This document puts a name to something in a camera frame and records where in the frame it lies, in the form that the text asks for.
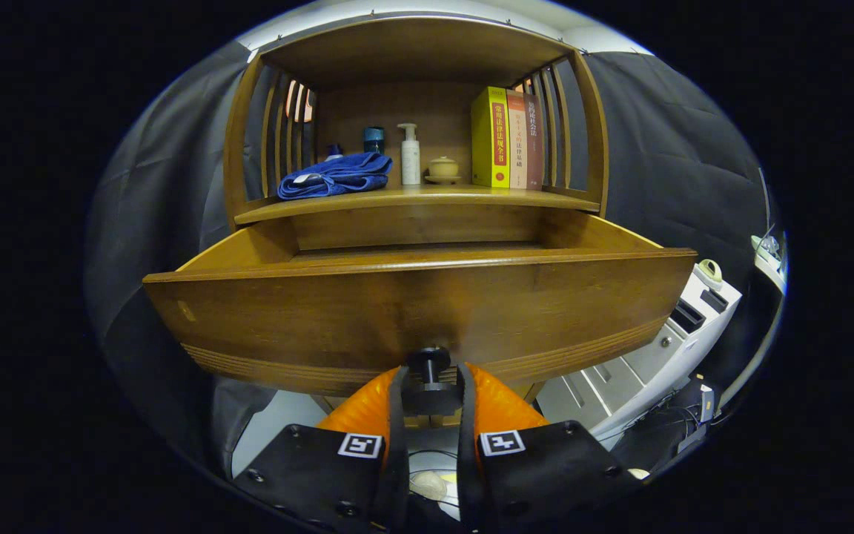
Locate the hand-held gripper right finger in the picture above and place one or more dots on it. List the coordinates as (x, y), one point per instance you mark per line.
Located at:
(468, 452)

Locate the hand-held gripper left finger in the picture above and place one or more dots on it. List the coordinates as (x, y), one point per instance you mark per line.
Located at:
(397, 452)

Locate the black drawer knob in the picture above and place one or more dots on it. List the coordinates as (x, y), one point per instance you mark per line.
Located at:
(429, 357)

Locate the wooden drawer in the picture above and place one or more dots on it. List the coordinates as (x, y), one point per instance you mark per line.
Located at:
(323, 319)

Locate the wooden countertop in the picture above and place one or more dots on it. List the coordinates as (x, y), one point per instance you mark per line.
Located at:
(427, 196)

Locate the wooden cabinet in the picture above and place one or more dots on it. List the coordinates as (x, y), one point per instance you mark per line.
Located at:
(412, 52)

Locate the person's white shoe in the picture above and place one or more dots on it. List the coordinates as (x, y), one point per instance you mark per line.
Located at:
(428, 486)

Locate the blue towel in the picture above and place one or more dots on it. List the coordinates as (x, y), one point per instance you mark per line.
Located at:
(338, 176)

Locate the yellow-green lidded teacup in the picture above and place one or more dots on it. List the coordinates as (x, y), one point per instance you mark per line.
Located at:
(442, 169)

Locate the white pump bottle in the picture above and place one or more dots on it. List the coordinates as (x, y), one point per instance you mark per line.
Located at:
(410, 159)

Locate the green tape roll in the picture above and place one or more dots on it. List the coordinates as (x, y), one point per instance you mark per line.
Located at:
(709, 272)

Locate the small blue white bottle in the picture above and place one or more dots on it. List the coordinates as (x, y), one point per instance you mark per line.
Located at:
(333, 152)

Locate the teal cylindrical can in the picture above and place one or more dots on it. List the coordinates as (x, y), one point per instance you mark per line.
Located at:
(373, 139)

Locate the brown book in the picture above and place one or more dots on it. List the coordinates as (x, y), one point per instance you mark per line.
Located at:
(534, 144)

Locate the beige orange book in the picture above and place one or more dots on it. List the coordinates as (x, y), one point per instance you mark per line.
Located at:
(517, 141)

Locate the yellow book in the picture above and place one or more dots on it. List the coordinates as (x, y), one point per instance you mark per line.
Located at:
(488, 137)

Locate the white desk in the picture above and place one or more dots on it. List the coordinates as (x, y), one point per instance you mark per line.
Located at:
(768, 256)

